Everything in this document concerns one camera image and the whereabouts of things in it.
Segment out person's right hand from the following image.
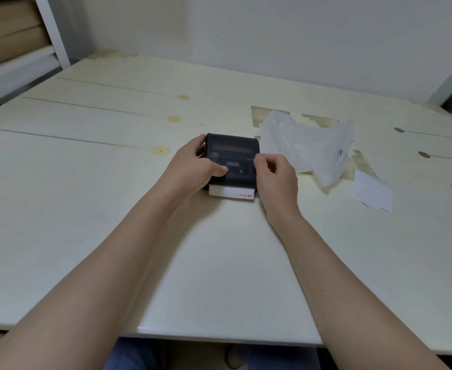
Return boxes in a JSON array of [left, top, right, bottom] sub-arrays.
[[253, 153, 300, 224]]

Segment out white paper slip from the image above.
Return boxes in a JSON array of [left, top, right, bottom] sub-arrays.
[[351, 169, 394, 214]]

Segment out person's left hand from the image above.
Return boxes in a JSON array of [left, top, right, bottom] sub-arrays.
[[161, 134, 229, 198]]

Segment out white plastic bag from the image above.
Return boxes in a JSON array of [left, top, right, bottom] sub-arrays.
[[258, 109, 354, 186]]

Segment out person's blue trousers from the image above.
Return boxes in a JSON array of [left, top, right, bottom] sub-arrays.
[[103, 337, 321, 370]]

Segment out brown cardboard boxes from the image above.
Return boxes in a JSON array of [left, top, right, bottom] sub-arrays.
[[0, 0, 52, 72]]

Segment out person's left forearm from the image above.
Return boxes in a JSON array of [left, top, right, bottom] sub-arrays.
[[0, 183, 196, 370]]

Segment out person's right forearm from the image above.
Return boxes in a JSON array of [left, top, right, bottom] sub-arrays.
[[266, 212, 452, 370]]

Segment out white metal frame post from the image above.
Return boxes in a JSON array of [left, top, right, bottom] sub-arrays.
[[428, 50, 452, 106]]

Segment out white metal shelf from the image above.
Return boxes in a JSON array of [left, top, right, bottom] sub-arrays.
[[0, 0, 71, 111]]

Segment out black portable label printer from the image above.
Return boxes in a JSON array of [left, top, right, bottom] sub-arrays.
[[196, 133, 260, 192]]

